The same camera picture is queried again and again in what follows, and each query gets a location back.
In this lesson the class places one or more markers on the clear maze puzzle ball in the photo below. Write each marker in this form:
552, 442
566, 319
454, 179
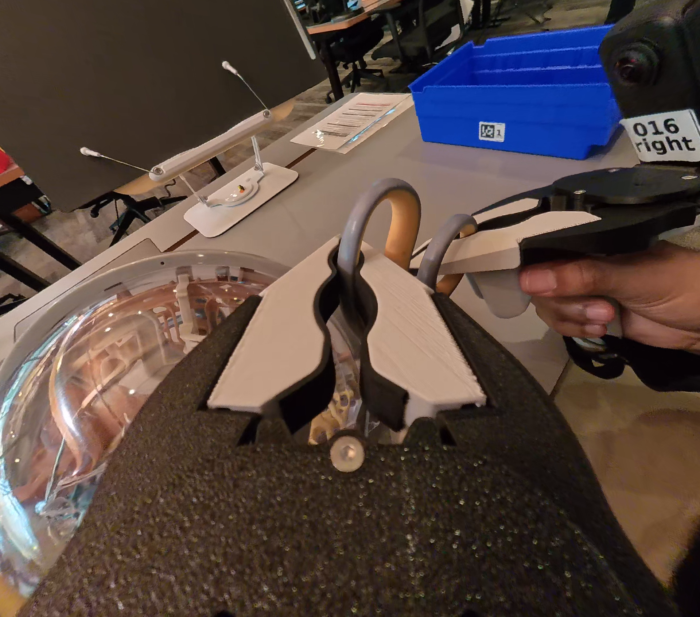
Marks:
109, 354

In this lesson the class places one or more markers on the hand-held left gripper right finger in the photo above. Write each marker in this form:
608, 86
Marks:
421, 349

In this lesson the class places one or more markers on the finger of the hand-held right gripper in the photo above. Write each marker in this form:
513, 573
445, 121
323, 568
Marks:
514, 209
492, 253

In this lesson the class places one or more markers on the laminated paper sheet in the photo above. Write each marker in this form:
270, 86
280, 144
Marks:
350, 121

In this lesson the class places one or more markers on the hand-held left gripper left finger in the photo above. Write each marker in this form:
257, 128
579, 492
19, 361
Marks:
273, 349

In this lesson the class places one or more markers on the blue plastic bin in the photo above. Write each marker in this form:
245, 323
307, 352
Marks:
448, 119

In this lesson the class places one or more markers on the black display board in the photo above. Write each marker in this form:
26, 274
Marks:
136, 53

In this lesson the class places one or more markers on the person's right hand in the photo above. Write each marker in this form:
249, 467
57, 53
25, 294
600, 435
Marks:
645, 294

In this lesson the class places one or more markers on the wooden office desk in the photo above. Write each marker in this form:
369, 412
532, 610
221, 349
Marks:
355, 17

